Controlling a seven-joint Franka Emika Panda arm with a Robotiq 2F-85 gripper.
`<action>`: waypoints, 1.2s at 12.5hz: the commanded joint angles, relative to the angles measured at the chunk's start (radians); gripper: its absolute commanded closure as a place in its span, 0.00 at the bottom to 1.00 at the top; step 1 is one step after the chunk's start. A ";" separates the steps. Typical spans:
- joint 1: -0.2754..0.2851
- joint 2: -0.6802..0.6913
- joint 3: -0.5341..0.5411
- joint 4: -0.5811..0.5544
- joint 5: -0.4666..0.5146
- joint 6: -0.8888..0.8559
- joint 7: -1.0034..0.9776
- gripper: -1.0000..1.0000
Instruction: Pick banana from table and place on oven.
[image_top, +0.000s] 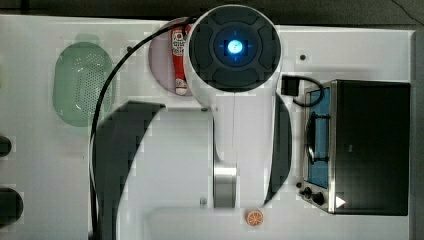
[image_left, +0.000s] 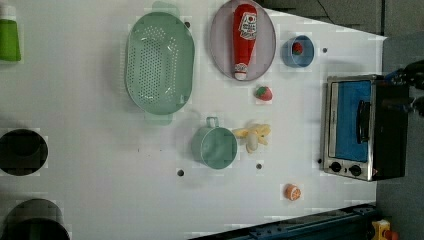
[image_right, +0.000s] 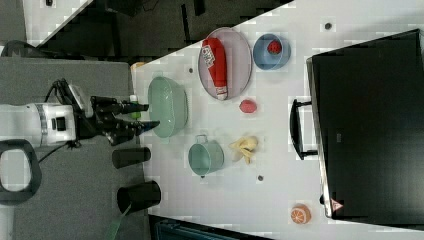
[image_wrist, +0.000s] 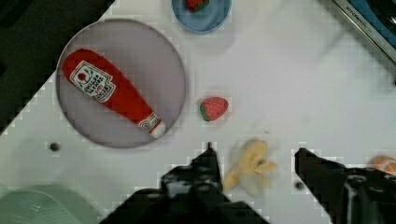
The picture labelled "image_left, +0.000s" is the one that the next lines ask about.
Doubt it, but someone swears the peeled toy banana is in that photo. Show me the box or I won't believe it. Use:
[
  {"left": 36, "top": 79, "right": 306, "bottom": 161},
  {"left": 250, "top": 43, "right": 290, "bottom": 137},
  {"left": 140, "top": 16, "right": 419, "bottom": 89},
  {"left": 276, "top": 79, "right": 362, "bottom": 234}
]
[{"left": 233, "top": 124, "right": 271, "bottom": 154}]

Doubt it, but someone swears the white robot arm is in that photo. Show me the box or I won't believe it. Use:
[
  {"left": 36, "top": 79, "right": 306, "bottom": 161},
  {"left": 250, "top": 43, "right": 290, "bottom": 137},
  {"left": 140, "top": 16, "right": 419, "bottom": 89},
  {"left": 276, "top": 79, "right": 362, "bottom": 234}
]
[{"left": 382, "top": 60, "right": 424, "bottom": 117}]

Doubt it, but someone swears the black steel toaster oven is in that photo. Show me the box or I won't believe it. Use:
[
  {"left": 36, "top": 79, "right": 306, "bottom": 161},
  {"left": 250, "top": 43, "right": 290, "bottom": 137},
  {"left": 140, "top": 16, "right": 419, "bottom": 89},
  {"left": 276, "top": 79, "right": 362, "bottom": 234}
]
[{"left": 322, "top": 75, "right": 409, "bottom": 181}]

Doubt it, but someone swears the toy strawberry on table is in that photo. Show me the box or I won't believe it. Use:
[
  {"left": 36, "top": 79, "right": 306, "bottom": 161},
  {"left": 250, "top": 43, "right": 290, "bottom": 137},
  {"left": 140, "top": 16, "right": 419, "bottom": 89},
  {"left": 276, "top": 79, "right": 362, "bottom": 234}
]
[{"left": 255, "top": 86, "right": 273, "bottom": 101}]

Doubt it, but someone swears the green perforated colander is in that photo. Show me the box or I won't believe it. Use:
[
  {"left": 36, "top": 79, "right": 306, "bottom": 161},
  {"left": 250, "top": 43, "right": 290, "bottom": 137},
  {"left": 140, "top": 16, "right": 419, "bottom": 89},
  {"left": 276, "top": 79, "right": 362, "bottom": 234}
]
[{"left": 124, "top": 0, "right": 195, "bottom": 126}]

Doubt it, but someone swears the grey round plate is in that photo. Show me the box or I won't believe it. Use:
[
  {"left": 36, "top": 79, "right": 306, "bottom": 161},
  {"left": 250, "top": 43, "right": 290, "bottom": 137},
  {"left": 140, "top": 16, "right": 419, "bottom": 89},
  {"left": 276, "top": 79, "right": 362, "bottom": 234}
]
[{"left": 209, "top": 0, "right": 276, "bottom": 81}]

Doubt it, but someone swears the toy orange half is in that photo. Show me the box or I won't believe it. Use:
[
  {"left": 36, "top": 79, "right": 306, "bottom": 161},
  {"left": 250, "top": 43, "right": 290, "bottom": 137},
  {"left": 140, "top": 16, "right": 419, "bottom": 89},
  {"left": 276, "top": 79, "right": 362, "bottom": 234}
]
[{"left": 284, "top": 184, "right": 301, "bottom": 201}]

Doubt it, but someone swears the red ketchup bottle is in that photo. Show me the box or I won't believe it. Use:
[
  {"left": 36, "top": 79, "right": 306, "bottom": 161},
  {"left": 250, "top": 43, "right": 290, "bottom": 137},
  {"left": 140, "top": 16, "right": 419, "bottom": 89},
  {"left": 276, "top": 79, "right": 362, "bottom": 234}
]
[{"left": 232, "top": 4, "right": 257, "bottom": 80}]

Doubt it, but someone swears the strawberry in blue bowl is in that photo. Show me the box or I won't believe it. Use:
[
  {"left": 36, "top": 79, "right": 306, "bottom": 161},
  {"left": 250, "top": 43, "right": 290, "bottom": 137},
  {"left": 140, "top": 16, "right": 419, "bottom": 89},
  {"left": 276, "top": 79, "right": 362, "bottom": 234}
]
[{"left": 292, "top": 42, "right": 303, "bottom": 55}]

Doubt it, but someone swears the blue small bowl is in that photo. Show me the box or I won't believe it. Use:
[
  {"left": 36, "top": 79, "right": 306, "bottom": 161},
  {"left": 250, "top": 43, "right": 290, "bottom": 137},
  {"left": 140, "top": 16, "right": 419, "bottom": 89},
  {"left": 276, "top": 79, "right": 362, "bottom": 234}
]
[{"left": 282, "top": 35, "right": 315, "bottom": 68}]

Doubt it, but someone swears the black round container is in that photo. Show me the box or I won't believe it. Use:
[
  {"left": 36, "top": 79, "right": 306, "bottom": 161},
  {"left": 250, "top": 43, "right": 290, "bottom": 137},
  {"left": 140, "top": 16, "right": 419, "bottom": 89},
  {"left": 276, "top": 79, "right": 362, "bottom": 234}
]
[{"left": 0, "top": 129, "right": 48, "bottom": 176}]

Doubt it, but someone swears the yellow orange clamp object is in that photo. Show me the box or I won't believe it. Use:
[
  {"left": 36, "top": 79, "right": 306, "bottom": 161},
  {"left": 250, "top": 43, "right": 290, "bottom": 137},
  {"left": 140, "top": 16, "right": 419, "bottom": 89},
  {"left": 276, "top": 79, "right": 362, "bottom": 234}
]
[{"left": 372, "top": 220, "right": 399, "bottom": 240}]

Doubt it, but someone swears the dark cylinder container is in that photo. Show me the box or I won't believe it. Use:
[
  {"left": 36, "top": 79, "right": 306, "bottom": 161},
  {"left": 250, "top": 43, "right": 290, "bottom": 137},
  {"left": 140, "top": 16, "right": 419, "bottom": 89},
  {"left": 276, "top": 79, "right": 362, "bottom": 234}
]
[{"left": 1, "top": 198, "right": 71, "bottom": 240}]

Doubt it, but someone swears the green cup with white top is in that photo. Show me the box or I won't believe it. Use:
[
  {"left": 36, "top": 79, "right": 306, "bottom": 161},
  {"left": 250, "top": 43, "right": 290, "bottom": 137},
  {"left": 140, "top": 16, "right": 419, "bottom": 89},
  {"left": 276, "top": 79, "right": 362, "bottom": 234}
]
[{"left": 0, "top": 4, "right": 21, "bottom": 62}]

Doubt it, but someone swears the green mug with handle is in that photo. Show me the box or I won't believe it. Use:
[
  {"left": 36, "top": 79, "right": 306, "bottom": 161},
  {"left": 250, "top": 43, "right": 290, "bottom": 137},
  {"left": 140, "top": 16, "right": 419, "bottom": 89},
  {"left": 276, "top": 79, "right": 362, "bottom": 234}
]
[{"left": 191, "top": 117, "right": 238, "bottom": 170}]

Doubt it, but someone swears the blue metal frame rail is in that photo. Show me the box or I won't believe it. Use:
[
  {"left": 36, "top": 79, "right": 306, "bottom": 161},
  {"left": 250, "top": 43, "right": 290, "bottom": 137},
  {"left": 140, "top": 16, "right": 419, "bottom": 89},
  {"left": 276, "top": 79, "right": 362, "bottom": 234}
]
[{"left": 190, "top": 204, "right": 380, "bottom": 240}]

